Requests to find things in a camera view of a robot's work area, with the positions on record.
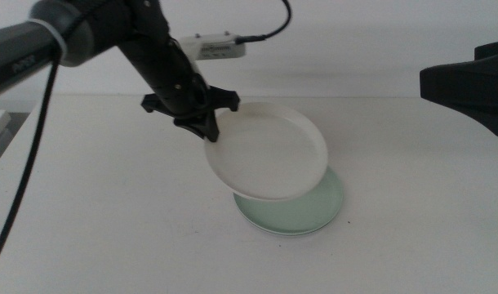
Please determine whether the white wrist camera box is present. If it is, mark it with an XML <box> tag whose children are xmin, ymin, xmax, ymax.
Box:
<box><xmin>178</xmin><ymin>32</ymin><xmax>247</xmax><ymax>61</ymax></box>

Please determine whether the white shallow bowl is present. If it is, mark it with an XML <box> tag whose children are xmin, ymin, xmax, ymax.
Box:
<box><xmin>203</xmin><ymin>101</ymin><xmax>330</xmax><ymax>202</ymax></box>

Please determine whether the pale green shallow bowl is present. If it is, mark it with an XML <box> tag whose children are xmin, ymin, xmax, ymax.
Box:
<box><xmin>233</xmin><ymin>165</ymin><xmax>345</xmax><ymax>236</ymax></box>

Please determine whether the black hanging arm cable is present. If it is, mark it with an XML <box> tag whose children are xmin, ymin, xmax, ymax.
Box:
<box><xmin>0</xmin><ymin>51</ymin><xmax>62</xmax><ymax>278</ymax></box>

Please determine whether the grey shallow bowl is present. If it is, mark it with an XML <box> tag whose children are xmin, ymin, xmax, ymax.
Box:
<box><xmin>236</xmin><ymin>203</ymin><xmax>342</xmax><ymax>238</ymax></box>

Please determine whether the black camera cable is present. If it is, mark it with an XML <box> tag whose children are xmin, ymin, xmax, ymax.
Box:
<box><xmin>234</xmin><ymin>0</ymin><xmax>293</xmax><ymax>45</ymax></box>

